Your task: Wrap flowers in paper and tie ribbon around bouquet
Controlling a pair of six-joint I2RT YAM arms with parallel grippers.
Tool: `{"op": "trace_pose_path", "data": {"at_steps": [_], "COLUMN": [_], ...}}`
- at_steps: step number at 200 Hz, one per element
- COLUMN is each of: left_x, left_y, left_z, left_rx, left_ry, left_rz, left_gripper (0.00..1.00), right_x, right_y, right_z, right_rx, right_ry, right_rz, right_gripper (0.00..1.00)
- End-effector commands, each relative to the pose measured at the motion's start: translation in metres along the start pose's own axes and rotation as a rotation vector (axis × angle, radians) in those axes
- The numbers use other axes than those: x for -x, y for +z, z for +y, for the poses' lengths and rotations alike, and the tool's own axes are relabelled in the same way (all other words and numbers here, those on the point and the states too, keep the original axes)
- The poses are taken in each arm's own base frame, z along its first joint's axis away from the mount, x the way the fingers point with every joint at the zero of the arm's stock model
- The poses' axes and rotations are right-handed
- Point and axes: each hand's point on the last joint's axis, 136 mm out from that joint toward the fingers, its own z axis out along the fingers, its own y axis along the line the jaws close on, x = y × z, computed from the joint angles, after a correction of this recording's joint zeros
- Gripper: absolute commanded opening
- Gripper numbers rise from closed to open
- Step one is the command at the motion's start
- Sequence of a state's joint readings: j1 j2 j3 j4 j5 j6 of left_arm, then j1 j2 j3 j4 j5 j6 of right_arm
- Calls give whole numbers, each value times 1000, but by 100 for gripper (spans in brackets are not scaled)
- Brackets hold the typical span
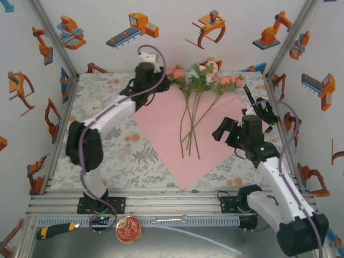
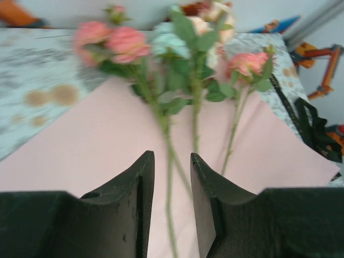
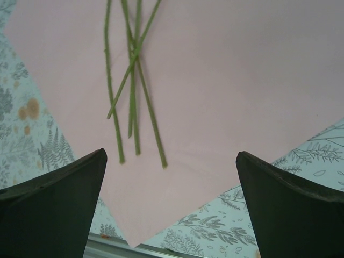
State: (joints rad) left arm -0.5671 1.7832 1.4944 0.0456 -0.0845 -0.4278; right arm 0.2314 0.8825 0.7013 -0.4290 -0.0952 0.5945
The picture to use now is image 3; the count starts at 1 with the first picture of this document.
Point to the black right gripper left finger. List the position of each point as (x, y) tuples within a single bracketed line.
[(48, 215)]

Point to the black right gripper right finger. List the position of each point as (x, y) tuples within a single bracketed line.
[(295, 220)]

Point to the purple wrapping paper sheet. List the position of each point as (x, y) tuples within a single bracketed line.
[(215, 80)]

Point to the fake flower bouquet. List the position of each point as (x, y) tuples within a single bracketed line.
[(135, 55)]

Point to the floral printed tablecloth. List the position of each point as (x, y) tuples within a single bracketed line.
[(27, 121)]

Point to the aluminium table frame rails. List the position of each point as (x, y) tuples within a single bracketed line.
[(107, 246)]

